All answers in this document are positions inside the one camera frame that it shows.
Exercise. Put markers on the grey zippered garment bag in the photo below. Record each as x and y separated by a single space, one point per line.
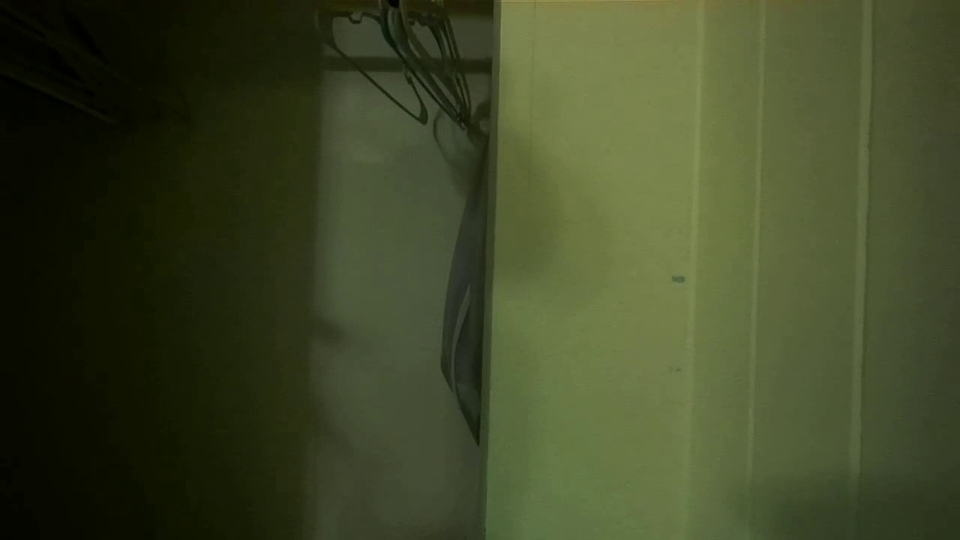
464 309

